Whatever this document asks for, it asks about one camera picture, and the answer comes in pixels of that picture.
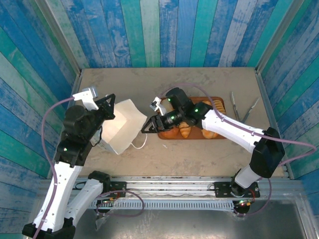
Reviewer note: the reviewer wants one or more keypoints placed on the brown round bread bun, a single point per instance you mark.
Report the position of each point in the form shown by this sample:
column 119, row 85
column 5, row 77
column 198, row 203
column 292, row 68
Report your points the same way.
column 170, row 133

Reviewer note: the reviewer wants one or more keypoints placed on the golden croissant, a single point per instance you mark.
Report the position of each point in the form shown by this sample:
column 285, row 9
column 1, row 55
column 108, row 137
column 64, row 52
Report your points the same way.
column 185, row 132

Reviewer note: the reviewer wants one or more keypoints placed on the white printed paper bag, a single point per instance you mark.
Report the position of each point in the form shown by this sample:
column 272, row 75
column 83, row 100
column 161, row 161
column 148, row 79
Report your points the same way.
column 122, row 124

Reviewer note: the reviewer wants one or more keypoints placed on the small pale bread roll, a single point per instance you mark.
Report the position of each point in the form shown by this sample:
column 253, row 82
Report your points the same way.
column 207, row 102

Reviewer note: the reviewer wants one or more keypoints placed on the scalloped ridged pastry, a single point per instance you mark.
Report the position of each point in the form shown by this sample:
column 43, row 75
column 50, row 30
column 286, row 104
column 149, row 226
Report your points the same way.
column 219, row 106

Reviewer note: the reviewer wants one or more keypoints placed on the metal tongs white tips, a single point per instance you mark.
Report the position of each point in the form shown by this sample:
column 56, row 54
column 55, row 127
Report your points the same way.
column 236, row 109

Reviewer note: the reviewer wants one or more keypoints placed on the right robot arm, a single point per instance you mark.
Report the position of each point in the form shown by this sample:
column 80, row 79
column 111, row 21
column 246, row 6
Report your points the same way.
column 231, row 129

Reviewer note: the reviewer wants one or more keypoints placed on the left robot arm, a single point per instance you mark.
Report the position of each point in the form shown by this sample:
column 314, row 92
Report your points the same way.
column 59, row 189

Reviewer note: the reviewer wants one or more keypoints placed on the clear plastic bag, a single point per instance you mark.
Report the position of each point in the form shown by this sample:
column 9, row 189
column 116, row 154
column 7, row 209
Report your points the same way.
column 101, row 221

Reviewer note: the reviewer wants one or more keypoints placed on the small white scrap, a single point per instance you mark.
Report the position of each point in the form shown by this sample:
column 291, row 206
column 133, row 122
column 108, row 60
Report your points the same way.
column 165, row 146

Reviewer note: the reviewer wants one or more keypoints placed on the brown plastic tray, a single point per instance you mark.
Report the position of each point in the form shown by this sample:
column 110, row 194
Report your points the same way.
column 196, row 135

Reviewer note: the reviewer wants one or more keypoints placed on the small circuit board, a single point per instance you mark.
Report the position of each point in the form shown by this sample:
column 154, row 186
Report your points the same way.
column 245, row 203
column 108, row 200

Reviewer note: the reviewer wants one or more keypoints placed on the steel floor sheet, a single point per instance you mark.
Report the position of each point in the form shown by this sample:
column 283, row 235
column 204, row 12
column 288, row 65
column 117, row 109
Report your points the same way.
column 199, row 224

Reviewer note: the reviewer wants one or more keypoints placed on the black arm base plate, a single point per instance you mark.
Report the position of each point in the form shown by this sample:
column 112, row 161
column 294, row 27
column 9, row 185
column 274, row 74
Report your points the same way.
column 221, row 189
column 119, row 186

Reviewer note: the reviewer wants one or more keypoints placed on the aluminium frame post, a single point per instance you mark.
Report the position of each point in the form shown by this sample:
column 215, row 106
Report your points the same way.
column 278, row 37
column 59, row 37

